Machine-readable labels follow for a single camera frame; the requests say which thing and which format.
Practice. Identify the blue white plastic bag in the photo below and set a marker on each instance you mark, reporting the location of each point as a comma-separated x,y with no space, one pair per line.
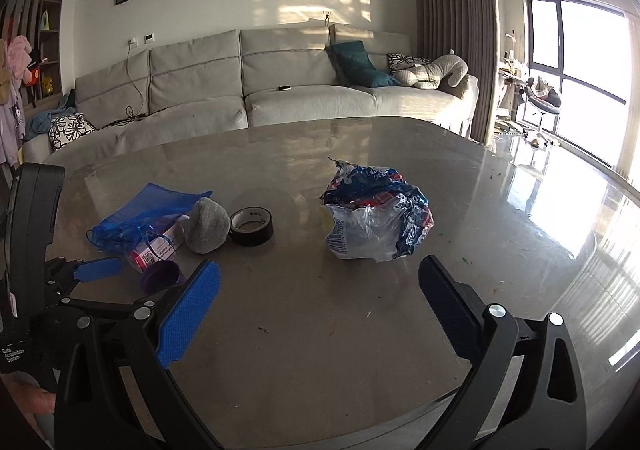
375,230

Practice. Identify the black white patterned pillow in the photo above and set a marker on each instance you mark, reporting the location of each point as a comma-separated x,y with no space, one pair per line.
400,61

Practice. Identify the white wall socket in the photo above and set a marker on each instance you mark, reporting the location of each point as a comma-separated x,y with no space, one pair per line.
327,16

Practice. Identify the small cluttered desk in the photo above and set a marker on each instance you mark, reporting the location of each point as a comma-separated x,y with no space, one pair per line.
510,80

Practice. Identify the wooden slatted shelf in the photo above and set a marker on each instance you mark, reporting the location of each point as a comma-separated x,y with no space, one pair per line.
50,50

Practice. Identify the light grey sofa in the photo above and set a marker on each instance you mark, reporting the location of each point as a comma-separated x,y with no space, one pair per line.
200,75

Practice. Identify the black tape roll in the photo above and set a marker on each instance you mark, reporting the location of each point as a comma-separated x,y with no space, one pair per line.
261,236

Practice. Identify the person's left hand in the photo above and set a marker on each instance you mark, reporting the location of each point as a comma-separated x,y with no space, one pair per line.
30,397

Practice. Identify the white plush toy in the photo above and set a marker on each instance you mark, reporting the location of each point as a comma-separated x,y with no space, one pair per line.
450,68

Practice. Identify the lilac hanging garment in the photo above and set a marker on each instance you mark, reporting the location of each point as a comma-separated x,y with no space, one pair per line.
10,120

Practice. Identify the grey brown curtain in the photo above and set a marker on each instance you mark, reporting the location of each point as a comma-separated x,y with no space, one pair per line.
450,30

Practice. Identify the blue cloth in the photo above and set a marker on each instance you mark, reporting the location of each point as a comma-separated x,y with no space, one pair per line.
42,123

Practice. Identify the red black mouse toy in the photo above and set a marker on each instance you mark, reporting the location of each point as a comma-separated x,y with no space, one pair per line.
34,73

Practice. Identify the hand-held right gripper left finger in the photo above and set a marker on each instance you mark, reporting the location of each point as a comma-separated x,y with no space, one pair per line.
192,310

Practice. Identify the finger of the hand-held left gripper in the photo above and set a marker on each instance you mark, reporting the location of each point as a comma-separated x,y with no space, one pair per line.
97,270
107,307

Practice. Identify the teal cushion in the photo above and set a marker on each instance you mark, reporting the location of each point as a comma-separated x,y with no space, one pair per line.
357,63

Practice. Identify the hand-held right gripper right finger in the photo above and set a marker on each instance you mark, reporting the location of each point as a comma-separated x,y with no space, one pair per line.
447,310

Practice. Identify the pink white small box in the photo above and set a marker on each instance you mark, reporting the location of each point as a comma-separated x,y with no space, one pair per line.
136,260

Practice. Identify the grey swivel chair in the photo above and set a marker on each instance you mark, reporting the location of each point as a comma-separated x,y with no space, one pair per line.
542,98

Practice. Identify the purple cup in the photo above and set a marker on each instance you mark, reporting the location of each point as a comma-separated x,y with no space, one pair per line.
160,277

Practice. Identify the blue mesh bag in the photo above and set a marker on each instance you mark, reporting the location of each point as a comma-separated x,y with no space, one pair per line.
145,210

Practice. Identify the pink plush toy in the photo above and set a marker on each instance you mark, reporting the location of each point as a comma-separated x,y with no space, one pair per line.
20,55

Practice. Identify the sheer white curtain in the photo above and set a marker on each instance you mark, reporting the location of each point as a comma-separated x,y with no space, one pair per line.
630,105

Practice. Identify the grey wad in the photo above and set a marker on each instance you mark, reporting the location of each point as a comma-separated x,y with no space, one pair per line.
206,225

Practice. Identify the large black framed window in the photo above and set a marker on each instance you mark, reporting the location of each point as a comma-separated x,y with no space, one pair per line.
575,55

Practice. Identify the golden figurine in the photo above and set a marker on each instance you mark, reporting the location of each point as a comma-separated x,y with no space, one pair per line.
48,84

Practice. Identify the black white floral pillow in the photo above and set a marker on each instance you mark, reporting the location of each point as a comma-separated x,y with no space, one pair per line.
70,130

